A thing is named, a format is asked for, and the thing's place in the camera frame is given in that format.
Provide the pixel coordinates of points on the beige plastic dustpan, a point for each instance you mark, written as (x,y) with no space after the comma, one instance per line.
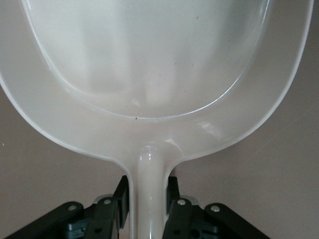
(159,62)

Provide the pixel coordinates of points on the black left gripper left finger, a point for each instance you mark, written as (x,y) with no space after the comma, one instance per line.
(104,219)

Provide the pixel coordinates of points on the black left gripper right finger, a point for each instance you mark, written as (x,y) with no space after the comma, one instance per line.
(184,219)

